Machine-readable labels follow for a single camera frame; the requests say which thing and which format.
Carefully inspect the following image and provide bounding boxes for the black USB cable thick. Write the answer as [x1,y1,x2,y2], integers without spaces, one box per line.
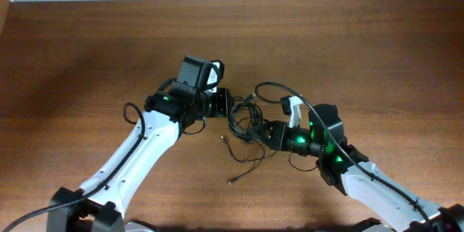
[228,94,265,144]

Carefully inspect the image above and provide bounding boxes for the black USB cable thin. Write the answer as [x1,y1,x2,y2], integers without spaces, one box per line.
[220,132,276,185]

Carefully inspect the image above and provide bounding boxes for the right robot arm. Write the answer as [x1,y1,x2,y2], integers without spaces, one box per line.
[253,104,463,231]

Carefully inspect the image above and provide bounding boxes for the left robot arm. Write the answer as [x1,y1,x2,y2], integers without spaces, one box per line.
[46,56,233,231]

